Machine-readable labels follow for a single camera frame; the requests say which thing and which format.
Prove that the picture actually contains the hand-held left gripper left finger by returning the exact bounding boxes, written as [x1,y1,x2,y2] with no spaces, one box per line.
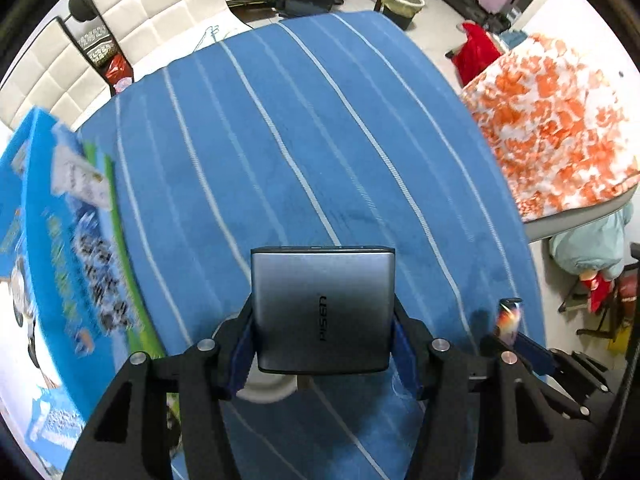
[62,294,257,480]

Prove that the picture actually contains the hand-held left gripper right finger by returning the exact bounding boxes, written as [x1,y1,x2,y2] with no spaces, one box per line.
[390,294,583,480]

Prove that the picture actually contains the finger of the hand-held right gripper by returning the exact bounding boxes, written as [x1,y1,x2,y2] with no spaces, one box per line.
[547,379,594,420]
[480,331,613,395]

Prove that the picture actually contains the small white tube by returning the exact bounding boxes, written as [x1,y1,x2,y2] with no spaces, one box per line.
[492,298,523,347]

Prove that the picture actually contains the grey charger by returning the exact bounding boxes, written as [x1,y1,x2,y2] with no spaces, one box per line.
[250,245,397,375]

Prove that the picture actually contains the blue cardboard box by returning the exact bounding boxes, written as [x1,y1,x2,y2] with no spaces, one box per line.
[0,106,181,466]

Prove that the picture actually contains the white round disc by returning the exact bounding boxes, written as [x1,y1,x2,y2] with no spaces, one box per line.
[239,374,298,403]

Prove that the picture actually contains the red packages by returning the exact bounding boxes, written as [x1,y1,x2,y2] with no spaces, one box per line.
[580,267,640,321]

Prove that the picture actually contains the teal garment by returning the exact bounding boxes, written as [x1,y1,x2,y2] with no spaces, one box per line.
[549,205,633,278]

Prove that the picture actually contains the blue striped tablecloth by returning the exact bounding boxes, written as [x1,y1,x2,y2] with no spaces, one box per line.
[75,10,548,480]

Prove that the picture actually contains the orange floral cloth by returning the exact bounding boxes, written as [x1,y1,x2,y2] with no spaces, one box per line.
[460,32,640,223]

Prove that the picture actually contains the red cloth bag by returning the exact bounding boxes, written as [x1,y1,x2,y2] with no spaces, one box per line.
[452,22,503,86]

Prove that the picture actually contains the red plastic bag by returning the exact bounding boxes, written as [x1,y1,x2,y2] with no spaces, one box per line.
[104,54,135,95]

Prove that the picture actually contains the blue garment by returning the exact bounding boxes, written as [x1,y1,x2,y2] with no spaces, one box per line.
[500,29,528,51]

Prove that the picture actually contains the patterned black white box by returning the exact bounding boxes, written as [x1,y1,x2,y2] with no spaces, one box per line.
[75,27,121,68]

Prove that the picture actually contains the white padded chair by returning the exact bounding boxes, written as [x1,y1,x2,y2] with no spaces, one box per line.
[0,17,118,133]
[87,0,251,78]

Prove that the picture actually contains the black trash bin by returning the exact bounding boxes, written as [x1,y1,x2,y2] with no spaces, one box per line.
[381,0,426,31]

